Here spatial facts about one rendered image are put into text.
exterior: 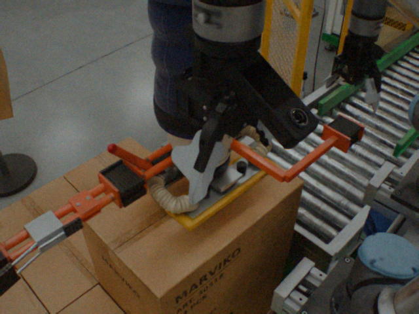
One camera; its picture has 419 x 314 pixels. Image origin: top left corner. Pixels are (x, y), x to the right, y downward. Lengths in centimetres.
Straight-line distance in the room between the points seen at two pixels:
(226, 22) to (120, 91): 316
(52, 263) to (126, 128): 161
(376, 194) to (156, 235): 68
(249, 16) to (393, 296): 52
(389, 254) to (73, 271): 119
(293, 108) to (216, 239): 81
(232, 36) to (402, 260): 58
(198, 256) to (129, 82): 262
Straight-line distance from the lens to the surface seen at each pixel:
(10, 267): 95
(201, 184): 51
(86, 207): 101
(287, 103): 46
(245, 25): 43
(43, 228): 100
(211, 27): 43
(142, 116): 326
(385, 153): 227
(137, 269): 119
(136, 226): 128
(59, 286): 170
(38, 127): 337
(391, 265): 85
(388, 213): 143
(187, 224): 110
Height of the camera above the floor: 192
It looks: 42 degrees down
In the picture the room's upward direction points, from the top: straight up
